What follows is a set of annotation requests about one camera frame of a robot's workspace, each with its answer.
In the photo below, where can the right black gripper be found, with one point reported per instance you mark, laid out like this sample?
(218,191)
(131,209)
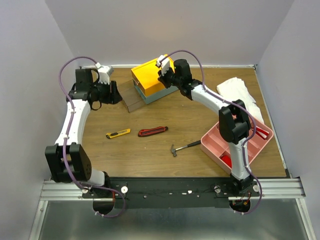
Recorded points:
(164,78)

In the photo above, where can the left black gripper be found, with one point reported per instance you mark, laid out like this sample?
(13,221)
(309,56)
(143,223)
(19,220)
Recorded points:
(113,97)

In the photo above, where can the transparent smoky drawer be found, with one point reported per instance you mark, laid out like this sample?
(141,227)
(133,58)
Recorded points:
(131,98)

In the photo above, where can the yellow and grey drawer box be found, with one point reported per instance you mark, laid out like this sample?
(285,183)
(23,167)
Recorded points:
(145,80)

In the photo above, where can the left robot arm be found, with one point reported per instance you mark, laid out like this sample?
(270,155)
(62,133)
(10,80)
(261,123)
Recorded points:
(67,160)

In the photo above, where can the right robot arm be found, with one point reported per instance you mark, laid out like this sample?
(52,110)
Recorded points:
(234,119)

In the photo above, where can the yellow utility knife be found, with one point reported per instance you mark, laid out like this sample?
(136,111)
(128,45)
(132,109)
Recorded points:
(111,135)

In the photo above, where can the red black utility knife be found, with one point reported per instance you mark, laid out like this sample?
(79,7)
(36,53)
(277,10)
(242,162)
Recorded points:
(152,131)

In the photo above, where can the white folded cloth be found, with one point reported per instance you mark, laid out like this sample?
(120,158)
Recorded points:
(235,89)

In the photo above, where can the small black hammer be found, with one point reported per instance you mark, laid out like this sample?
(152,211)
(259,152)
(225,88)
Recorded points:
(175,150)

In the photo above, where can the pink divided tray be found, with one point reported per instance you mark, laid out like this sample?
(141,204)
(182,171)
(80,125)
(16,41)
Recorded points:
(214,146)

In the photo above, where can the red tape roll lower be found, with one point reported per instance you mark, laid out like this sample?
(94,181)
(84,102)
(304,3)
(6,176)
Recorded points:
(227,160)

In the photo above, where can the red white tool in tray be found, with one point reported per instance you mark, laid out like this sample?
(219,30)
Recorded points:
(261,132)

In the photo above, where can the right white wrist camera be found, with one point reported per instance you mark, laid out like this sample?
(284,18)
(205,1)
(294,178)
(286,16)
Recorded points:
(163,63)

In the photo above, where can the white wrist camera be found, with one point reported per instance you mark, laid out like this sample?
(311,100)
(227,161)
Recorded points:
(104,73)
(163,63)

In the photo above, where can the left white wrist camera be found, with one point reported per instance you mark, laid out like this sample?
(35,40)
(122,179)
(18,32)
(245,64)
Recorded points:
(104,73)

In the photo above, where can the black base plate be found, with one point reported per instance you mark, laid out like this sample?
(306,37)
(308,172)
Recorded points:
(171,192)

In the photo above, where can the aluminium rail frame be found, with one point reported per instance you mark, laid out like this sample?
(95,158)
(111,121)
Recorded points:
(278,213)

